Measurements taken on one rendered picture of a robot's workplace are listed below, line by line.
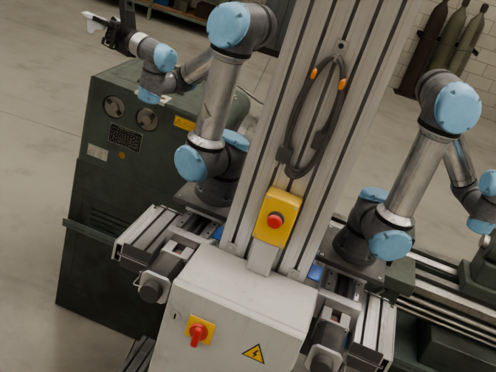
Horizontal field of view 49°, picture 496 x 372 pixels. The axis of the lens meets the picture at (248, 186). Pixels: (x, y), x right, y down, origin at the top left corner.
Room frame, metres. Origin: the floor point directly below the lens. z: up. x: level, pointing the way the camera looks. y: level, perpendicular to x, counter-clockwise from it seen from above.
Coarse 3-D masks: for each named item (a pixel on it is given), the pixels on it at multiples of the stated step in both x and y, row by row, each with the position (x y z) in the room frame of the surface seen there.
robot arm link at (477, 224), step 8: (472, 192) 1.53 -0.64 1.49; (464, 200) 1.53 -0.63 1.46; (472, 200) 1.50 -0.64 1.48; (480, 200) 1.46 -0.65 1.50; (488, 200) 1.44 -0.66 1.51; (464, 208) 1.54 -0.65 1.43; (472, 208) 1.48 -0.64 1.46; (480, 208) 1.45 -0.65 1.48; (488, 208) 1.44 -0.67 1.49; (472, 216) 1.46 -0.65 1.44; (480, 216) 1.44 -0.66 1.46; (488, 216) 1.43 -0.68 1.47; (472, 224) 1.45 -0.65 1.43; (480, 224) 1.44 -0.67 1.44; (488, 224) 1.43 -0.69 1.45; (480, 232) 1.44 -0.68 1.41; (488, 232) 1.44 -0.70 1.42
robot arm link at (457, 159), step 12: (432, 72) 1.48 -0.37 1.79; (420, 84) 1.47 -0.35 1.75; (456, 144) 1.53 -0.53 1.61; (444, 156) 1.55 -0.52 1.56; (456, 156) 1.53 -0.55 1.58; (468, 156) 1.55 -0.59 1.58; (456, 168) 1.54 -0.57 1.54; (468, 168) 1.55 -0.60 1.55; (456, 180) 1.55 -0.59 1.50; (468, 180) 1.55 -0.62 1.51; (456, 192) 1.57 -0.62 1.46; (468, 192) 1.54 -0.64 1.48
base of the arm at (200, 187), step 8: (216, 176) 1.56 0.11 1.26; (200, 184) 1.58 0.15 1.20; (208, 184) 1.56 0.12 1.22; (216, 184) 1.55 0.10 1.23; (224, 184) 1.56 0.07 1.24; (232, 184) 1.58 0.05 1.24; (200, 192) 1.55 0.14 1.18; (208, 192) 1.55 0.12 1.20; (216, 192) 1.55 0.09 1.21; (224, 192) 1.55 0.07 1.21; (232, 192) 1.57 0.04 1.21; (208, 200) 1.54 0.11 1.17; (216, 200) 1.54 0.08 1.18; (224, 200) 1.55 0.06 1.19; (232, 200) 1.57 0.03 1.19
